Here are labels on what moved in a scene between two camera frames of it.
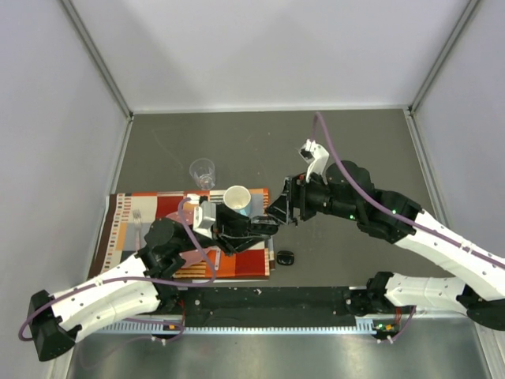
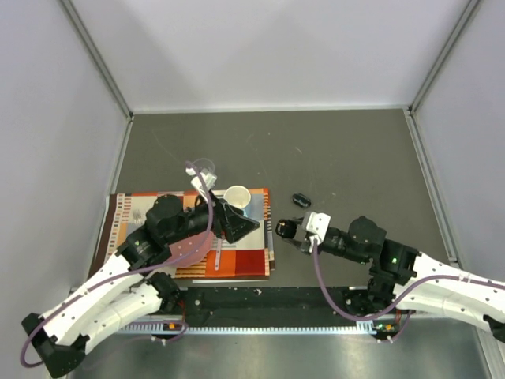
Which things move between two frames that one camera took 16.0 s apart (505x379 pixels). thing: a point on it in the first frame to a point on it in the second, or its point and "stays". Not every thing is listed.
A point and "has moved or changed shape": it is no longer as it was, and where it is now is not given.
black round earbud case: [265, 225] has moved or changed shape
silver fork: [137, 217] stays
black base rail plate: [264, 305] stays
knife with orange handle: [217, 260] stays
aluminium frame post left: [98, 58] stays
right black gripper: [294, 194] to [304, 245]
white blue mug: [237, 197] stays
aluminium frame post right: [443, 55] stays
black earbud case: [285, 257] to [286, 228]
